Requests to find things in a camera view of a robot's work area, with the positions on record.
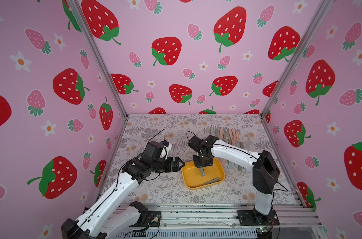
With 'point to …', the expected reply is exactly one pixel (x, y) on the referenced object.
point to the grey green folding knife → (216, 179)
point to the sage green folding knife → (202, 172)
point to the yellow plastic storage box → (192, 176)
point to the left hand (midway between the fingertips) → (180, 163)
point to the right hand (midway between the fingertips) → (205, 161)
